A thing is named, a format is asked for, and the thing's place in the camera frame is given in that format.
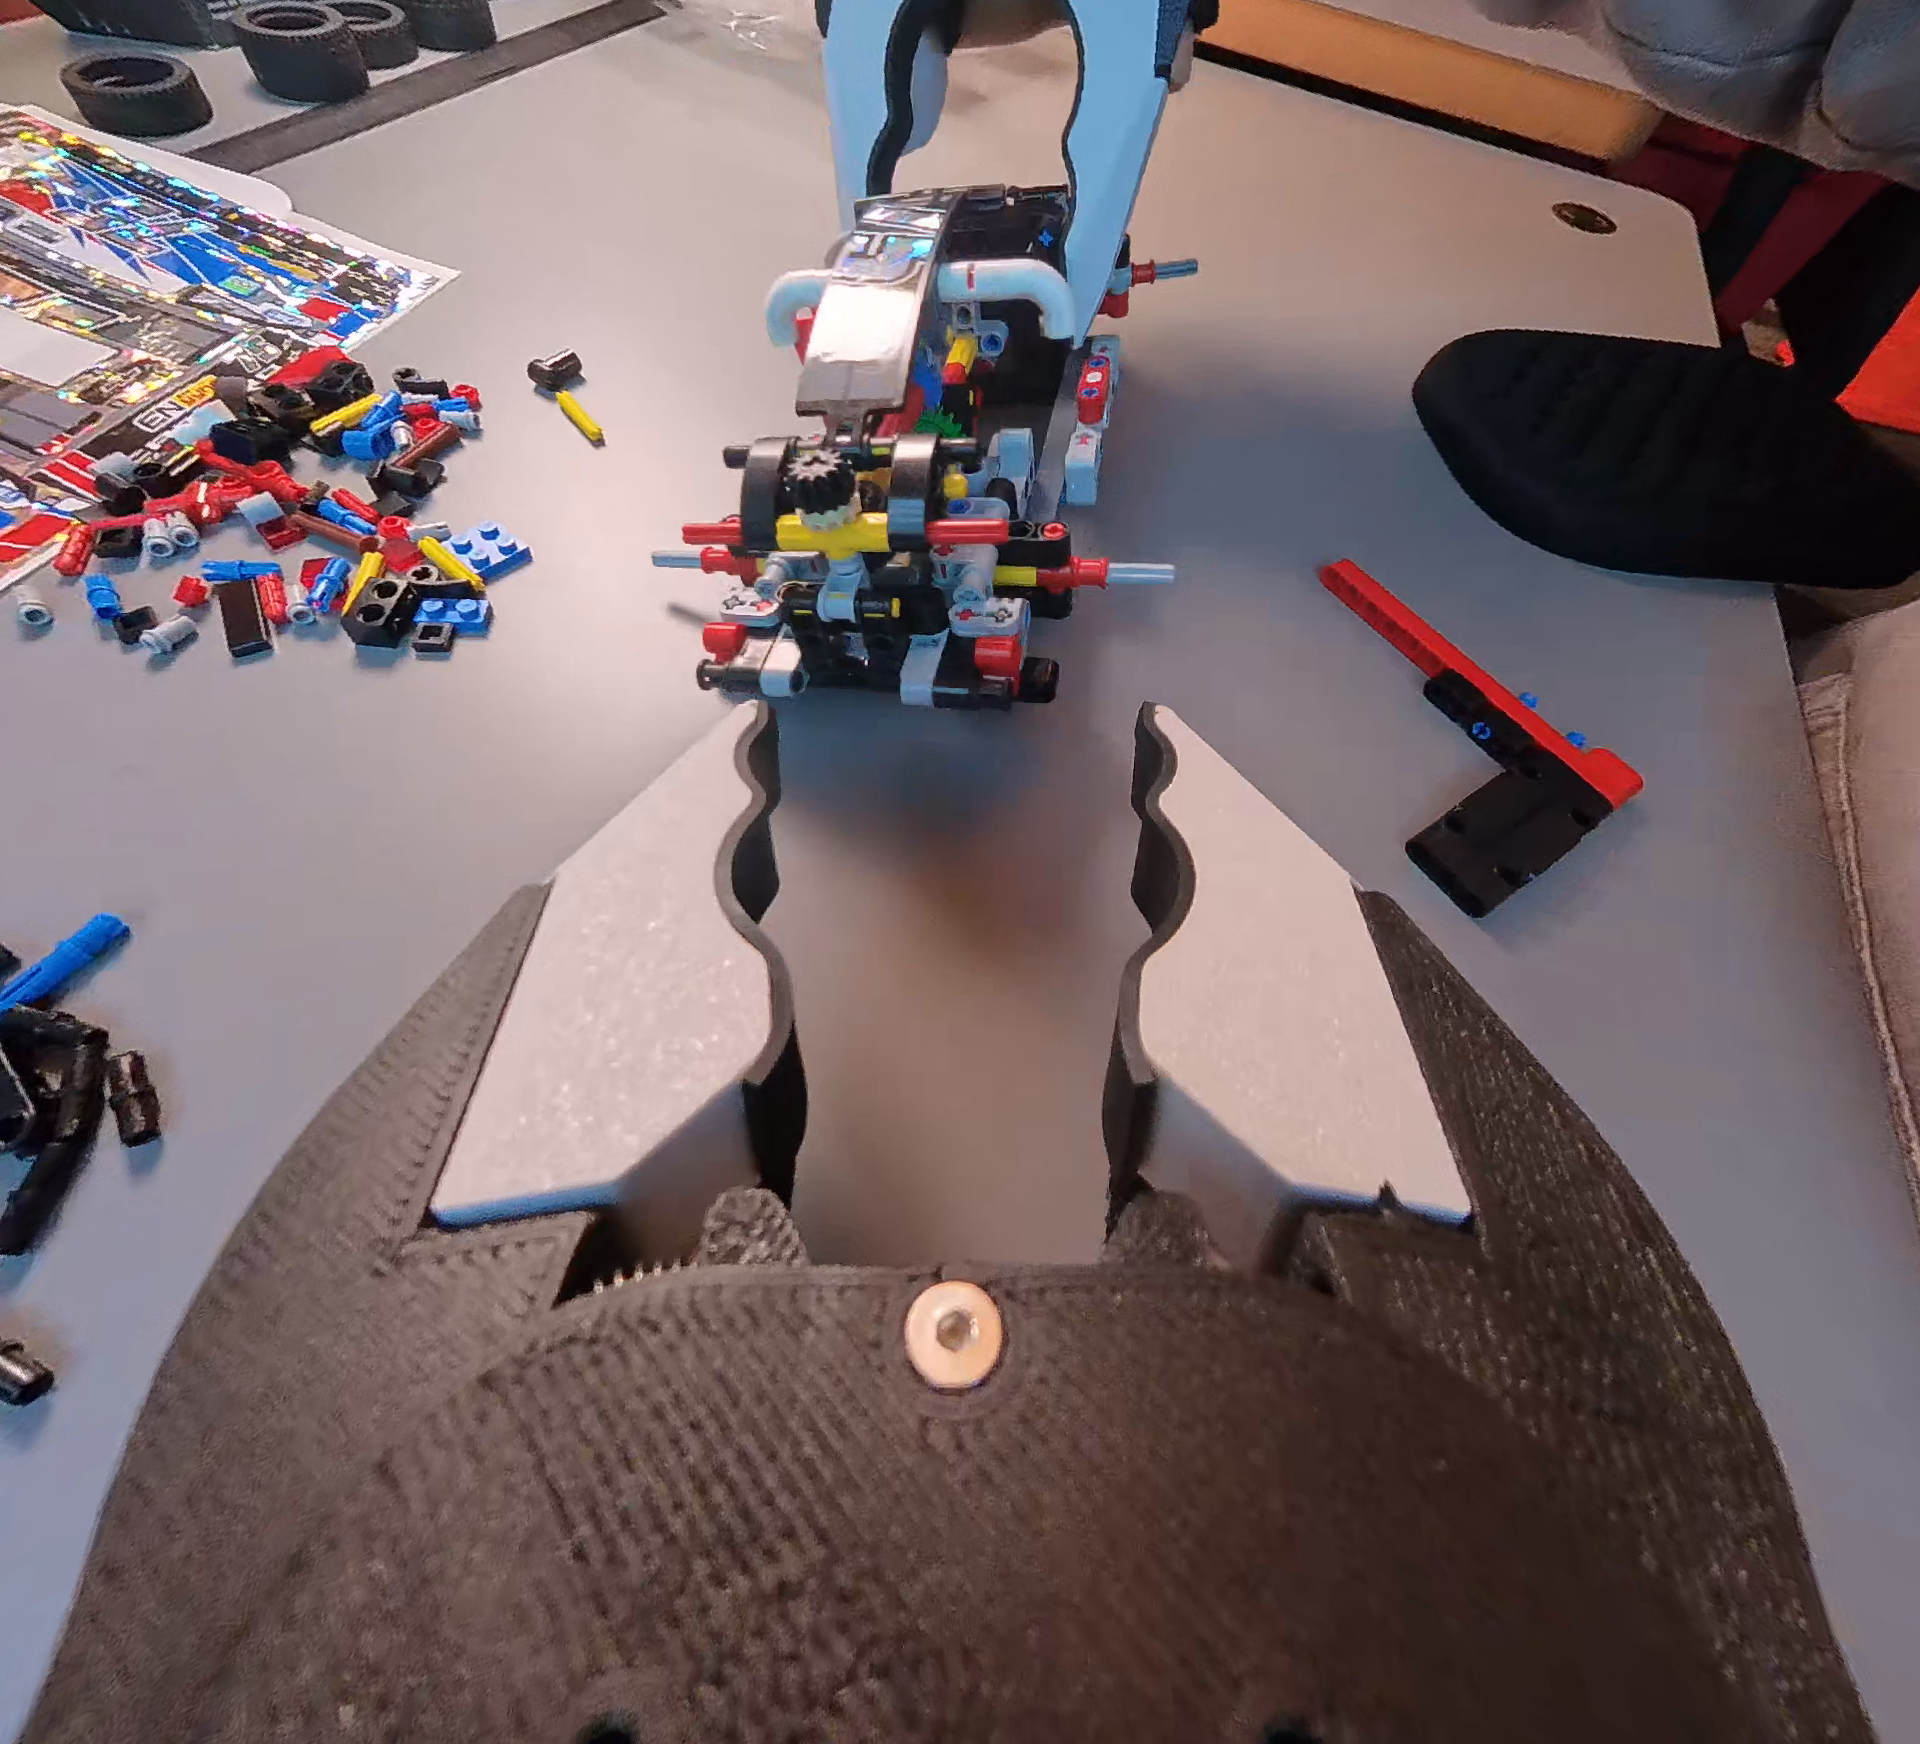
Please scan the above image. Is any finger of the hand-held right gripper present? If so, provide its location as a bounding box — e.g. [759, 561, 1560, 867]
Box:
[1058, 0, 1204, 276]
[823, 0, 964, 201]

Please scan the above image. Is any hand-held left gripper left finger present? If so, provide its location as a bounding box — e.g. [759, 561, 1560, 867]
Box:
[427, 699, 803, 1259]

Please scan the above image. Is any holographic sticker sheet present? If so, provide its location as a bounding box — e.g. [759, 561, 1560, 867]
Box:
[0, 107, 458, 590]

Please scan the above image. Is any lego race car model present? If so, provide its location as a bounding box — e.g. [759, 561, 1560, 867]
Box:
[652, 180, 1204, 713]

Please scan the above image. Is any red black lego beam assembly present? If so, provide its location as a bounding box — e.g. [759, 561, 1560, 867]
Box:
[1321, 559, 1649, 919]

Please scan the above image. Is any pile of mixed lego pieces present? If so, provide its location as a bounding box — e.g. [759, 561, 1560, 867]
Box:
[16, 347, 534, 659]

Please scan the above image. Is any pile of black blue pins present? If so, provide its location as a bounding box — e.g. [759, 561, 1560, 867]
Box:
[0, 910, 166, 1410]

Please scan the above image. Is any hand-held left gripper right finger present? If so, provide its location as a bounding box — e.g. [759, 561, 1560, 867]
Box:
[1108, 699, 1475, 1266]

